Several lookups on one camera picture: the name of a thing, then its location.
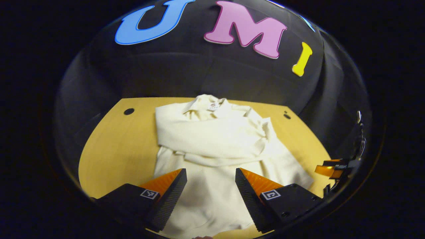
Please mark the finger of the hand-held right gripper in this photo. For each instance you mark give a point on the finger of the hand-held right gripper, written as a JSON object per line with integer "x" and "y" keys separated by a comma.
{"x": 327, "y": 171}
{"x": 335, "y": 162}

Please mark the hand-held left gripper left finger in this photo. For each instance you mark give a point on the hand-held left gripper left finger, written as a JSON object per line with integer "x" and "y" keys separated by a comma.
{"x": 169, "y": 202}

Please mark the cream button-up shirt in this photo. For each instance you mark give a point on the cream button-up shirt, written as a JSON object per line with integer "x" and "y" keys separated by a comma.
{"x": 212, "y": 139}

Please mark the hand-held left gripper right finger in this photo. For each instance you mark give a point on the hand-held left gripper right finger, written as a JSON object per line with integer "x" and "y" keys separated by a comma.
{"x": 250, "y": 202}

